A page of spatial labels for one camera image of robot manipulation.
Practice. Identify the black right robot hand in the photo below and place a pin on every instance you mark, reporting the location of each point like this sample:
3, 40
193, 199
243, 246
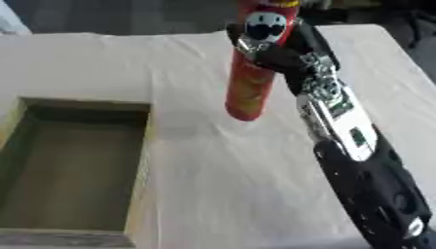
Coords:
290, 55

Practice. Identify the red cylindrical can bottle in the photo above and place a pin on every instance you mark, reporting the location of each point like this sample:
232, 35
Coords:
252, 64

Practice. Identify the silver and black right robot arm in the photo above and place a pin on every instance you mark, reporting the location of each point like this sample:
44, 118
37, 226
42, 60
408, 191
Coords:
363, 162

